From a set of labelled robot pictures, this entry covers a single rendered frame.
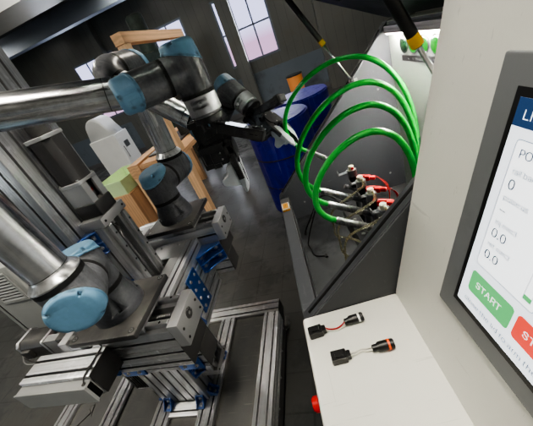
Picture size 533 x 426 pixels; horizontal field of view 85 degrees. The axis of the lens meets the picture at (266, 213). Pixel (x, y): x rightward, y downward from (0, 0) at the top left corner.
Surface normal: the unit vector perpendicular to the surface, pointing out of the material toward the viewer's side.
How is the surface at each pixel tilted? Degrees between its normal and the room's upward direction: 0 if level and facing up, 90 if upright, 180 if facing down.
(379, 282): 90
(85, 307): 98
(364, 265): 90
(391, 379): 0
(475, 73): 76
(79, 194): 90
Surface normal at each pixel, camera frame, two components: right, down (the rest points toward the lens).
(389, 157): 0.05, 0.50
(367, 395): -0.34, -0.80
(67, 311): 0.47, 0.43
